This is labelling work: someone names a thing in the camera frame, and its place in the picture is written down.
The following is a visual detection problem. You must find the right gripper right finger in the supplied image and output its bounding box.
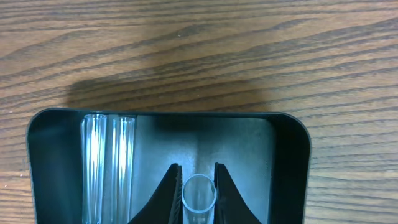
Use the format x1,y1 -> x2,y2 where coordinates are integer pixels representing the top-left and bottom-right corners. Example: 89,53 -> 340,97
213,162 -> 263,224

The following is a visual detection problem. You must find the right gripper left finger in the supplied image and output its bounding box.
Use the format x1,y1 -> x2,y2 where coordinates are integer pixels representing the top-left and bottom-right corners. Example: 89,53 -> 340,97
127,162 -> 184,224

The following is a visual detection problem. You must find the clear test tube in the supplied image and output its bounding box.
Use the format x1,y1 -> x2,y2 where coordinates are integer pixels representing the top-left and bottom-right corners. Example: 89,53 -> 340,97
80,113 -> 109,224
109,115 -> 137,224
180,173 -> 218,224

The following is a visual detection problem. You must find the black tray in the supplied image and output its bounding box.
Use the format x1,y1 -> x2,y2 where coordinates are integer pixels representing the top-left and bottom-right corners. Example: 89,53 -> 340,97
25,106 -> 312,224

